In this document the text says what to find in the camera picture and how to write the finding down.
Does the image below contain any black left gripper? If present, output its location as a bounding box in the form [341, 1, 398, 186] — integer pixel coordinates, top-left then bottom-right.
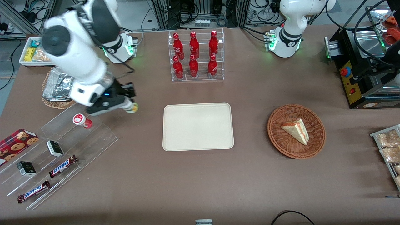
[349, 55, 400, 86]

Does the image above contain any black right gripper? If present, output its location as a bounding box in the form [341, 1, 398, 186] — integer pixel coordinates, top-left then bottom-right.
[107, 79, 138, 106]

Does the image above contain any green gum bottle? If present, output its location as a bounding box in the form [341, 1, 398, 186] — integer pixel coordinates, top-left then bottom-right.
[120, 101, 139, 114]

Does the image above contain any red gum bottle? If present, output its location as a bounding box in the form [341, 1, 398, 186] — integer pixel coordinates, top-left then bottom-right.
[72, 113, 93, 129]

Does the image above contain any beige plastic tray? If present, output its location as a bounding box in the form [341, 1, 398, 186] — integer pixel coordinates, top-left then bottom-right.
[162, 102, 234, 152]

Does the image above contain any black metal food machine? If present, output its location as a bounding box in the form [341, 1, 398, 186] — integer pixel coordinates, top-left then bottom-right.
[324, 5, 400, 110]

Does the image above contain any clear acrylic stepped display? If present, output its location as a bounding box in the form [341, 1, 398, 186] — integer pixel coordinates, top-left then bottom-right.
[0, 106, 119, 210]

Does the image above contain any red cola bottle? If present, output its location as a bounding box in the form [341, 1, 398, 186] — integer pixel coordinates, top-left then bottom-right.
[189, 31, 200, 59]
[188, 54, 199, 78]
[207, 55, 218, 79]
[208, 30, 219, 58]
[173, 32, 185, 60]
[172, 56, 184, 79]

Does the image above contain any stack of foil trays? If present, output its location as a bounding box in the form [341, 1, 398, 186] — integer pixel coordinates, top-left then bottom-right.
[43, 67, 76, 101]

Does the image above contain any light wicker basket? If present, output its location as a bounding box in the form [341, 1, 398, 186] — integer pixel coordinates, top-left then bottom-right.
[42, 67, 77, 109]

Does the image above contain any wrapped triangular sandwich slice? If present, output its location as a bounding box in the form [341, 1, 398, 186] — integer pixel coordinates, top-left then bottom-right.
[281, 118, 310, 146]

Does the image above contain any small black box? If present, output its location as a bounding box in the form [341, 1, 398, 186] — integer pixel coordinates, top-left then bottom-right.
[46, 140, 64, 158]
[16, 161, 37, 177]

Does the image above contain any Snickers chocolate bar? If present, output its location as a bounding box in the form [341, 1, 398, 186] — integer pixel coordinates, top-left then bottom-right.
[49, 155, 78, 178]
[17, 180, 51, 204]

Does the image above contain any clear acrylic bottle rack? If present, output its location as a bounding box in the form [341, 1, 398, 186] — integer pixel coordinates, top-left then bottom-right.
[168, 28, 225, 83]

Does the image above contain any clear bag of crackers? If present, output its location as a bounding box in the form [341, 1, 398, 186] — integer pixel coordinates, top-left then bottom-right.
[32, 47, 53, 62]

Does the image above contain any brown wicker basket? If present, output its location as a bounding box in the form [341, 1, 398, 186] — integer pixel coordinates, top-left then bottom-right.
[267, 104, 326, 159]

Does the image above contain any yellow snack packet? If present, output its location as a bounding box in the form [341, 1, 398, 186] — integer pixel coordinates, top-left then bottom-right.
[24, 47, 37, 62]

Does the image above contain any white rectangular snack bin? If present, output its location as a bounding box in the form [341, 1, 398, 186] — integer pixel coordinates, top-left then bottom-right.
[19, 37, 57, 67]

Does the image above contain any red chocolate cookie box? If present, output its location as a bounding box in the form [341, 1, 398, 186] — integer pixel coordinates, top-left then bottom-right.
[0, 129, 39, 167]

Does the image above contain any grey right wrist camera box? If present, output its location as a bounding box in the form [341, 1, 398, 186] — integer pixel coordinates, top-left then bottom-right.
[86, 95, 126, 116]

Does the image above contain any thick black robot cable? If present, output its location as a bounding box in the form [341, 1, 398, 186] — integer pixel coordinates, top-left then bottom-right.
[325, 0, 400, 69]

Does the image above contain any metal wire rack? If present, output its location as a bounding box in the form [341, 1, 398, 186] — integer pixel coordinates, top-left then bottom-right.
[370, 124, 400, 192]

